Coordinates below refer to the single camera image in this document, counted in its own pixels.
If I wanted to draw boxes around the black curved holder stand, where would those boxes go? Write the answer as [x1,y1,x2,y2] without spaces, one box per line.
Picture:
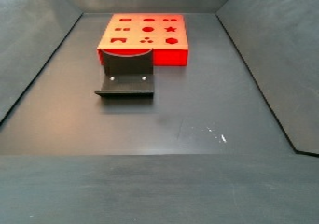
[95,49,155,97]

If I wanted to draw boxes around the red shape sorter block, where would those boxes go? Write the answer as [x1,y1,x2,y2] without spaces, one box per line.
[97,13,190,66]

